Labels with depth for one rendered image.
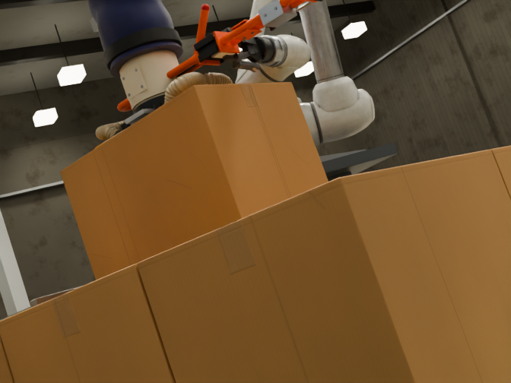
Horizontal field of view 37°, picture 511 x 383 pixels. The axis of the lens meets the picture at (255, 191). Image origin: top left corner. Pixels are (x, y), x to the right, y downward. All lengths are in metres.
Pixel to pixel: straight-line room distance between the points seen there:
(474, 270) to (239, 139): 0.82
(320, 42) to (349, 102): 0.23
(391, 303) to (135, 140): 1.16
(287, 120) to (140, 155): 0.40
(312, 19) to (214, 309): 1.74
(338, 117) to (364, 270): 1.74
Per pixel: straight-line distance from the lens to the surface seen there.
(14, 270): 5.65
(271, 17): 1.93
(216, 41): 2.02
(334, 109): 2.68
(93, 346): 1.32
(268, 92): 2.04
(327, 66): 2.71
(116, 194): 2.08
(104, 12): 2.22
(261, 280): 1.06
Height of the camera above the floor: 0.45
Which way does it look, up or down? 6 degrees up
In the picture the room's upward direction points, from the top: 19 degrees counter-clockwise
